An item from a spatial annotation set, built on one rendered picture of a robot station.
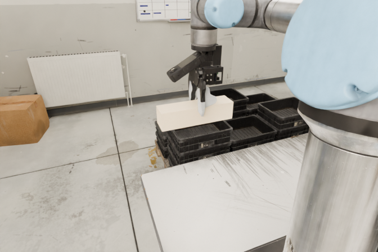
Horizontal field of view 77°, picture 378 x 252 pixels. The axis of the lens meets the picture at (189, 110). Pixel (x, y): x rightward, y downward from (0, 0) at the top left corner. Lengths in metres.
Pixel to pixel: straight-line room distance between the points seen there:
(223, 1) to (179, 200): 0.72
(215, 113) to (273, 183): 0.47
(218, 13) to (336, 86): 0.37
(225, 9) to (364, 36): 0.37
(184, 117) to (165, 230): 0.40
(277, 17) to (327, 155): 0.36
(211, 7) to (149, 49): 2.81
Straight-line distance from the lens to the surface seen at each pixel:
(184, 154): 1.58
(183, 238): 0.88
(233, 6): 0.55
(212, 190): 1.02
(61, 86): 3.26
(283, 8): 0.54
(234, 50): 3.84
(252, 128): 2.12
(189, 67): 0.68
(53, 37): 3.25
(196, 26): 0.66
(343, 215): 0.28
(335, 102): 0.21
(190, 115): 0.72
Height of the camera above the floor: 1.42
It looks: 26 degrees down
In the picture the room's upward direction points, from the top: straight up
